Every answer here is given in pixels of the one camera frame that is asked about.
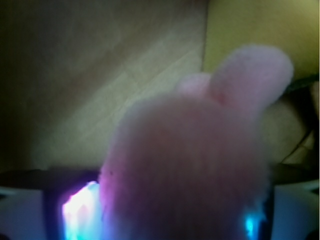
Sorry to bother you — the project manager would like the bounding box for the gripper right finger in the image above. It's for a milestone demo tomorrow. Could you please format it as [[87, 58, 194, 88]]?
[[245, 164, 320, 240]]

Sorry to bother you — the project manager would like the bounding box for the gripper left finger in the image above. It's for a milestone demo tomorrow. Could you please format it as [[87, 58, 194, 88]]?
[[0, 169, 103, 240]]

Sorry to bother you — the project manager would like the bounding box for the pink plush bunny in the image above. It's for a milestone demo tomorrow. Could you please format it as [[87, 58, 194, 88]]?
[[99, 45, 294, 240]]

